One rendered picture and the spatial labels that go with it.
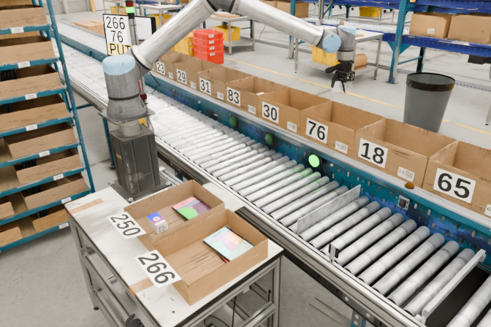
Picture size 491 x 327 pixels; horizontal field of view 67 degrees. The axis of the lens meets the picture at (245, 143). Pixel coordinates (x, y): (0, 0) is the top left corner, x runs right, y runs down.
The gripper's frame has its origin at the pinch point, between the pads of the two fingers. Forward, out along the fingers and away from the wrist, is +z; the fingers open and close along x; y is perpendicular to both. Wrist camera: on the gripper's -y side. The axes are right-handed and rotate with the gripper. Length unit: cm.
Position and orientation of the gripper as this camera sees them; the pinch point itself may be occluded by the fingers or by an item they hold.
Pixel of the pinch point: (337, 93)
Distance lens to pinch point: 215.1
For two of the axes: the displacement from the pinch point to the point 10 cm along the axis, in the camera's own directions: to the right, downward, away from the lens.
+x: 7.8, -2.8, 5.5
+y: 6.2, 3.3, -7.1
